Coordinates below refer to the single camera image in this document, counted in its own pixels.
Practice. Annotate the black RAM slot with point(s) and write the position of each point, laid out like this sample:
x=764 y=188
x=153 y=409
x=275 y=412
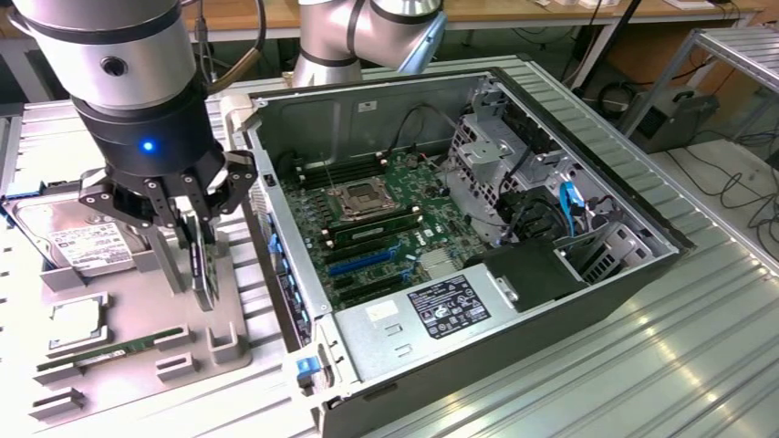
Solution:
x=392 y=221
x=340 y=162
x=349 y=180
x=343 y=168
x=347 y=174
x=389 y=214
x=377 y=241

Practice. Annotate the blue expansion slot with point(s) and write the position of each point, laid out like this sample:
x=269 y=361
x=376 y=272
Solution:
x=363 y=265

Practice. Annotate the black open PC case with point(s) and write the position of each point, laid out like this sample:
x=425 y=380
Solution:
x=608 y=296

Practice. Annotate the small silver heatsink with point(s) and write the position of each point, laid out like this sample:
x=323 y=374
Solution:
x=439 y=264

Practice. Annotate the silver hard disk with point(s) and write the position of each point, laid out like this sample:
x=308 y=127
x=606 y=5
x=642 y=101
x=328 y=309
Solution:
x=91 y=246

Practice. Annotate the long black expansion slot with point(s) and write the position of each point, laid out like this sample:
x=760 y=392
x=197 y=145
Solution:
x=359 y=254

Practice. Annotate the silver CPU chip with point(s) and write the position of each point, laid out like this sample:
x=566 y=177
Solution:
x=76 y=321

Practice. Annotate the grey parts rack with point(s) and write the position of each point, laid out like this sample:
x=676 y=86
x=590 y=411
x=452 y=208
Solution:
x=140 y=328

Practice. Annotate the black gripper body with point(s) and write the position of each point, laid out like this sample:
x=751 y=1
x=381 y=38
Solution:
x=152 y=137

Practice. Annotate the green RAM stick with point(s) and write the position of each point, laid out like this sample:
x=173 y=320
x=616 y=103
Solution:
x=109 y=350
x=371 y=233

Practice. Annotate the aluminium frame table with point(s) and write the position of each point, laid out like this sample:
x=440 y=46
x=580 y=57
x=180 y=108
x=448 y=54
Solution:
x=739 y=55

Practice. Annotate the green motherboard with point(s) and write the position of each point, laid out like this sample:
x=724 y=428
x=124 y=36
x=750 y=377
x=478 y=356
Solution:
x=425 y=201

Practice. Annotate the silver disk bay cage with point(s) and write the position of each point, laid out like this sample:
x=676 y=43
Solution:
x=480 y=150

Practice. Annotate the black plastic air shroud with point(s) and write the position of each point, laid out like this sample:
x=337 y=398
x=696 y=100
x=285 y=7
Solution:
x=530 y=274

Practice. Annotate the silver power supply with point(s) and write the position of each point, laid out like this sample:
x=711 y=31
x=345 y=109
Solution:
x=389 y=337

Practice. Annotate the wooden desk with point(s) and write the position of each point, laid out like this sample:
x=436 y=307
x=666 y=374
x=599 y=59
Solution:
x=518 y=13

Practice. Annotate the black CPU socket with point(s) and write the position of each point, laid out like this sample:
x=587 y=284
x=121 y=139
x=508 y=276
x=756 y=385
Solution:
x=359 y=198

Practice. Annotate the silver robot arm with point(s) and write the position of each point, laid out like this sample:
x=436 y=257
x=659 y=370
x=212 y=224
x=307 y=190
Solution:
x=121 y=45

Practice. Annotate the grey equipment box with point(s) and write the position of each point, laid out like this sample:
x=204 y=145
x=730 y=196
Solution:
x=682 y=118

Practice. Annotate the blue case latch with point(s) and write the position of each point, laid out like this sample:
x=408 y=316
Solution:
x=305 y=368

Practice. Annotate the short black expansion slot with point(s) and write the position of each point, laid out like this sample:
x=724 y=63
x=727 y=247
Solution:
x=365 y=290

